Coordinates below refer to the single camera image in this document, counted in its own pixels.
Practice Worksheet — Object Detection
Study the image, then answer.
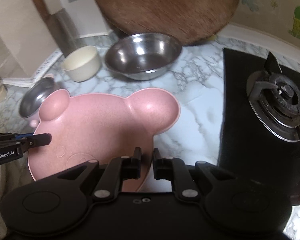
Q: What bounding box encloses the cleaver with wooden handle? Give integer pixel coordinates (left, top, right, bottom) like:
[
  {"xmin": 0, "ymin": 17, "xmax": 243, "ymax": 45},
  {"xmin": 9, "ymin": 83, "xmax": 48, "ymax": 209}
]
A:
[{"xmin": 32, "ymin": 0, "xmax": 85, "ymax": 57}]

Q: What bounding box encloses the round wooden cutting board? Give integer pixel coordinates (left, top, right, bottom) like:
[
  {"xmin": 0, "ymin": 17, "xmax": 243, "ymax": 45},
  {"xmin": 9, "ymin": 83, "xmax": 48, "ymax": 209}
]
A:
[{"xmin": 95, "ymin": 0, "xmax": 239, "ymax": 45}]

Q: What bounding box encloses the large stainless steel bowl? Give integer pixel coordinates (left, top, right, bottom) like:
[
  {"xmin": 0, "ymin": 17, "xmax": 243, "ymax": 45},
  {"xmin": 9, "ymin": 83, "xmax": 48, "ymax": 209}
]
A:
[{"xmin": 104, "ymin": 33, "xmax": 183, "ymax": 81}]

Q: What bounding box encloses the small stainless steel bowl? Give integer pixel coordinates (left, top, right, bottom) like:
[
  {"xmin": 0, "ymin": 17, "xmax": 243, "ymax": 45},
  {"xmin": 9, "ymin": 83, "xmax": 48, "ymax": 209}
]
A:
[{"xmin": 19, "ymin": 76, "xmax": 61, "ymax": 118}]

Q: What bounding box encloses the pink bear shaped plate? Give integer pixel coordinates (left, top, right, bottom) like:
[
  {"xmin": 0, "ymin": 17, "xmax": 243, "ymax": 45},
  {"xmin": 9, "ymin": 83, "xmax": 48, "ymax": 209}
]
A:
[{"xmin": 27, "ymin": 88, "xmax": 180, "ymax": 192}]

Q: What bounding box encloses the black gas stove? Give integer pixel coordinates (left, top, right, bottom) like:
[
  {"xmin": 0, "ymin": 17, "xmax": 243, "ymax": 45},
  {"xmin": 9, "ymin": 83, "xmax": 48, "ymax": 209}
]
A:
[{"xmin": 218, "ymin": 48, "xmax": 300, "ymax": 195}]

